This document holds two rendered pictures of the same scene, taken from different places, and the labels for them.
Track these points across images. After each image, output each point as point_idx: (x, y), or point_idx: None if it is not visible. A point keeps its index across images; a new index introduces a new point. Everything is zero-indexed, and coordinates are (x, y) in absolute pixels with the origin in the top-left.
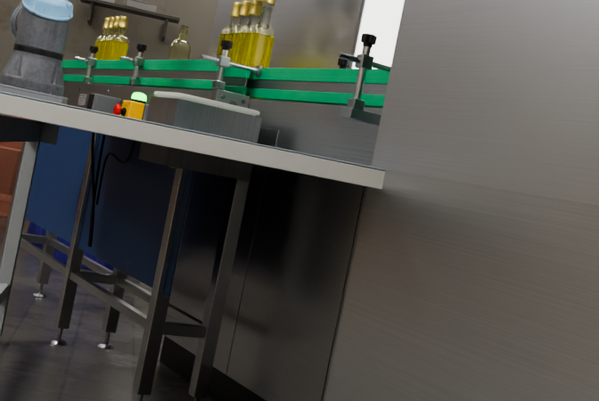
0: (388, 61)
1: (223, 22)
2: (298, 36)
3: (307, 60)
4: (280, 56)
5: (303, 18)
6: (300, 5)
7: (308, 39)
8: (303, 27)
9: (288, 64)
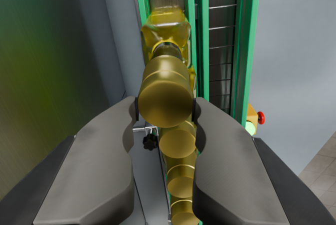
0: None
1: None
2: (60, 75)
3: None
4: (97, 108)
5: (28, 87)
6: (16, 143)
7: (43, 12)
8: (40, 66)
9: (91, 69)
